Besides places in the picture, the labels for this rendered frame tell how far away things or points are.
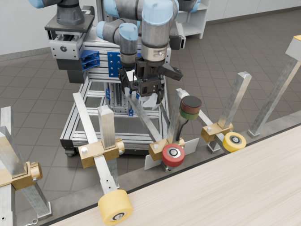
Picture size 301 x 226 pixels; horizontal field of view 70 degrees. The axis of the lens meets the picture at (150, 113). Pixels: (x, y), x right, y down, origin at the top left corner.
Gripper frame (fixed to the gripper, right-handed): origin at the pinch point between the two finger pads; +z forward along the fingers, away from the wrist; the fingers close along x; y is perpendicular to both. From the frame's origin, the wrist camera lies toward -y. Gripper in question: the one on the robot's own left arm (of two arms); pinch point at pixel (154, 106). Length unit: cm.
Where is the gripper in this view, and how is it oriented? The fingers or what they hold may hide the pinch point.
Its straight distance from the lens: 77.7
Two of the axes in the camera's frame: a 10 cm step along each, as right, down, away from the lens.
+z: -0.7, 7.3, 6.8
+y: -9.0, 2.4, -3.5
